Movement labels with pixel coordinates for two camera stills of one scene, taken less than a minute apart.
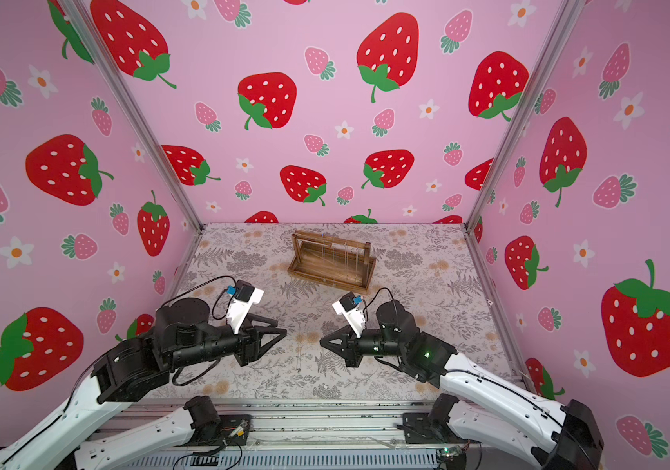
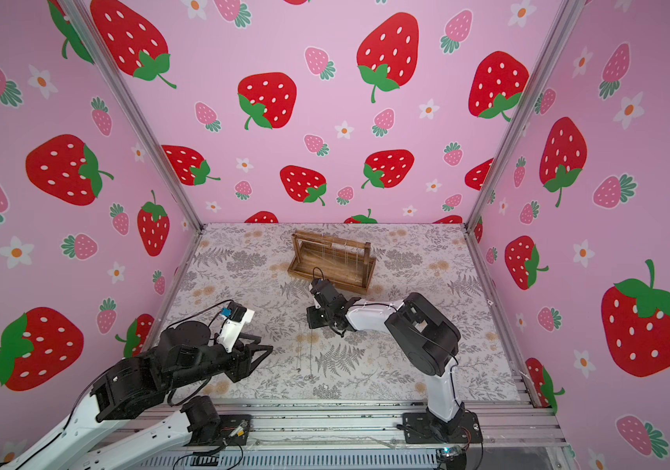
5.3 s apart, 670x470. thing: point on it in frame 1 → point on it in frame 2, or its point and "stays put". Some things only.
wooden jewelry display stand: (333, 261) stays put
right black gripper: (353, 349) → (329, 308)
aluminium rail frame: (326, 435) stays put
